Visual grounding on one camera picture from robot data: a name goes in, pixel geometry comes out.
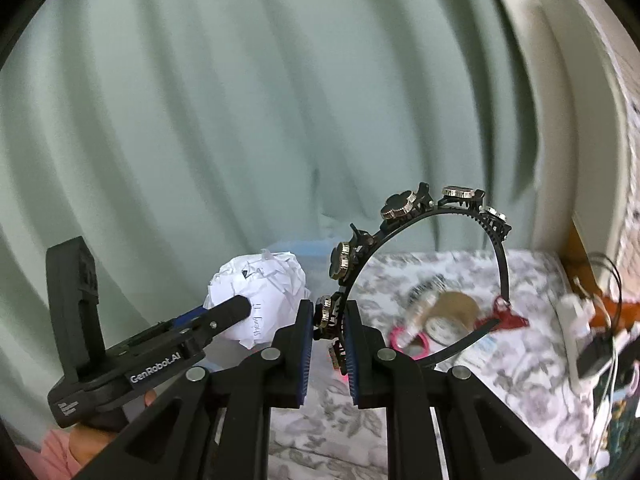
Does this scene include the brown tape roll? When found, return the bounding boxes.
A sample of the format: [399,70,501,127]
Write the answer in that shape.
[425,290,493,347]

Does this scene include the black studded headband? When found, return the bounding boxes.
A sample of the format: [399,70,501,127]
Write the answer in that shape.
[312,181,512,376]

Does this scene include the white blue card box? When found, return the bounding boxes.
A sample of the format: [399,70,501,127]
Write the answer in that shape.
[456,332,502,372]

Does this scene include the black white striped hair band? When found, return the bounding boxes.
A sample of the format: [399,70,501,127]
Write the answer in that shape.
[406,273,453,306]

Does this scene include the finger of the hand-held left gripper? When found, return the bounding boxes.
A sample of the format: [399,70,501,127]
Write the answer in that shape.
[170,305,213,330]
[175,294,252,348]

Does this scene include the white power strip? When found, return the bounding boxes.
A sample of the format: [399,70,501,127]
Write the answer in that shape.
[556,291,603,395]

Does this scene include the cotton swab pack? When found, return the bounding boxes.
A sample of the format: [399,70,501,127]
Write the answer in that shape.
[404,300,442,346]

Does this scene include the person's left hand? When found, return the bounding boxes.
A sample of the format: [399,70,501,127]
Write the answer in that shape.
[67,390,157,467]

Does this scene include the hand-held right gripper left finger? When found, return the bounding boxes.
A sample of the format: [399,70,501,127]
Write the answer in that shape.
[95,299,316,480]

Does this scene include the grey floral bed sheet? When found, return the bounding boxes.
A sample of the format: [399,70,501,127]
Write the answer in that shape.
[267,249,618,480]

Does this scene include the black cables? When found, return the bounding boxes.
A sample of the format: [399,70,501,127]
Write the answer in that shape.
[574,252,628,333]

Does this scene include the white cable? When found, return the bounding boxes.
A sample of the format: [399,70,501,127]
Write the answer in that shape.
[587,355,636,478]

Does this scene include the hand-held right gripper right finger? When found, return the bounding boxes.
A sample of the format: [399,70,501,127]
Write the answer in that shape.
[342,300,581,480]

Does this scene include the white paper ball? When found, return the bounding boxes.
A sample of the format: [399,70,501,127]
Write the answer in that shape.
[202,249,312,350]

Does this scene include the red hair clip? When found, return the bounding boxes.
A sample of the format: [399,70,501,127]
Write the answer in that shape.
[475,296,531,332]

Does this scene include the dark patterned cloth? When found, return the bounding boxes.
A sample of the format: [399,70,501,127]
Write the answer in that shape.
[606,360,640,468]

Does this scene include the pink bangles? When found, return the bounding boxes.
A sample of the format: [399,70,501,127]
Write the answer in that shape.
[389,324,432,359]

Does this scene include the black charger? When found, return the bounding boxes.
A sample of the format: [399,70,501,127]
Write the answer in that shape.
[576,336,620,379]

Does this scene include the green curtain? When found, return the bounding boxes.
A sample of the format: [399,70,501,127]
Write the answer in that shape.
[0,0,548,461]

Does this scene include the orange wooden frame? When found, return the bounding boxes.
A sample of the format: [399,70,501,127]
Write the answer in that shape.
[562,220,640,333]

